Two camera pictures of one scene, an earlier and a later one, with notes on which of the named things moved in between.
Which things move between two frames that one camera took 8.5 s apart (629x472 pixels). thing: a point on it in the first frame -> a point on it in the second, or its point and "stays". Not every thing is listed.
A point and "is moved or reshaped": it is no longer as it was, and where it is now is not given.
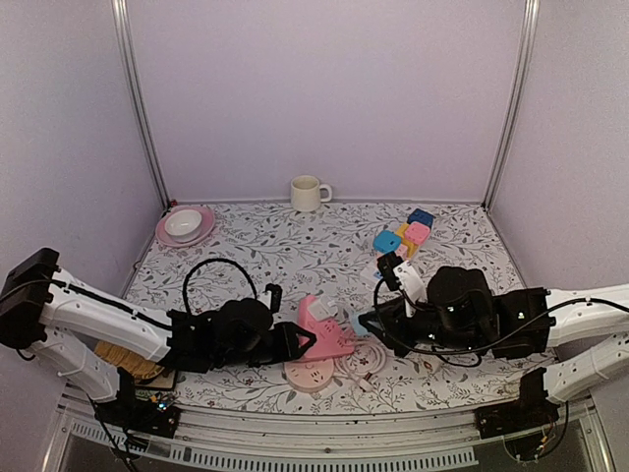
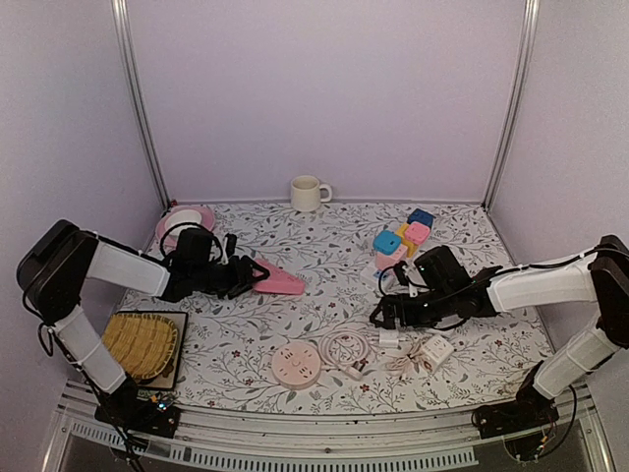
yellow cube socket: (413, 249) stays
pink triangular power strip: (318, 317) -> (278, 281)
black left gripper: (288, 349) -> (236, 289)
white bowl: (183, 225) stays
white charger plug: (323, 308) is moved or reshaped
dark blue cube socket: (421, 216) stays
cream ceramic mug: (306, 193) stays
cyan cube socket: (386, 241) stays
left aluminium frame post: (120, 11) stays
